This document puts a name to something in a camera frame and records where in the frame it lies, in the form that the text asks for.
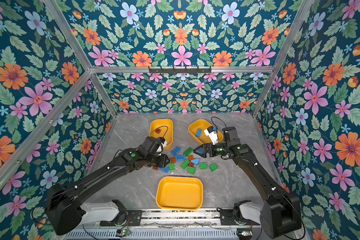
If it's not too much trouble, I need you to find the black hook rail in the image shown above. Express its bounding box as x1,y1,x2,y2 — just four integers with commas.
148,67,212,74

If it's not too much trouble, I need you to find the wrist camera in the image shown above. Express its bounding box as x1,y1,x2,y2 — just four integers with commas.
204,126,219,145
154,137,167,154

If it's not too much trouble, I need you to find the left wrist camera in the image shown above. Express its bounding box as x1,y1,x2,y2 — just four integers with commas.
154,137,167,154

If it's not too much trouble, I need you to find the blue long brick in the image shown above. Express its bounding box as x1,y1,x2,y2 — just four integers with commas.
175,155,187,162
158,166,170,173
171,147,181,156

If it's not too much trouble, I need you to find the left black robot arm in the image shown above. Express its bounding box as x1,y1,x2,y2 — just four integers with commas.
45,137,170,236

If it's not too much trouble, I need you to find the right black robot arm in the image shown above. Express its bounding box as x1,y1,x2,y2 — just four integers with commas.
193,126,305,239

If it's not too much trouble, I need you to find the yellow bin back left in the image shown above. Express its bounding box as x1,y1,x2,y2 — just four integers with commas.
150,119,174,150

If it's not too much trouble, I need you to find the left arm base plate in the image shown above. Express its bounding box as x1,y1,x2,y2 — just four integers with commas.
100,210,143,227

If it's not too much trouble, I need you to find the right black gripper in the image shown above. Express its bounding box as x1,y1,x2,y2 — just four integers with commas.
194,141,230,160

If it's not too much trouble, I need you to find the green small brick lower left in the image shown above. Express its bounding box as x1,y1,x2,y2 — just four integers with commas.
169,163,175,171

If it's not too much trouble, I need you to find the yellow bin front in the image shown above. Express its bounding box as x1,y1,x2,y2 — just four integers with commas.
156,176,204,211

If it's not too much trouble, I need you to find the green brick bottom centre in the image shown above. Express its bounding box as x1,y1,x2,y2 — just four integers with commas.
187,167,196,175

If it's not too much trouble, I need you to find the yellow bin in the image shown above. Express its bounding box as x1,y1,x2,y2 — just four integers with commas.
150,119,174,150
156,176,204,211
188,119,215,145

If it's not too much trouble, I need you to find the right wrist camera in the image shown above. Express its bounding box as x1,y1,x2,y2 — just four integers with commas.
204,126,219,145

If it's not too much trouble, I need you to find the green long brick upper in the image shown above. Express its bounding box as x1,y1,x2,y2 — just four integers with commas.
183,148,193,157

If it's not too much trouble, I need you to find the green cube brick far right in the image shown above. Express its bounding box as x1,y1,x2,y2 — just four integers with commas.
209,163,218,172

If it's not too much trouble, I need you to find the green long brick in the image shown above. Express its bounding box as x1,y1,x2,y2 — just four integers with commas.
183,148,193,157
180,160,190,170

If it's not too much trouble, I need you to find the yellow bin back right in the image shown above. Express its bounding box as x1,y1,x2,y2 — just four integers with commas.
188,119,215,145

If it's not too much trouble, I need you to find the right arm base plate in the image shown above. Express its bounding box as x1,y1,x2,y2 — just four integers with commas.
217,208,260,226

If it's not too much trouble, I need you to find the green long brick centre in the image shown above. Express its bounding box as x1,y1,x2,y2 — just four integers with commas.
180,160,190,170

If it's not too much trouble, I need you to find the light blue slope brick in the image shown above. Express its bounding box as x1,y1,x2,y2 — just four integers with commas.
191,159,200,167

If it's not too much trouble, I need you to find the green cube brick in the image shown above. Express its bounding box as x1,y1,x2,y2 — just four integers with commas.
209,163,218,172
200,163,208,170

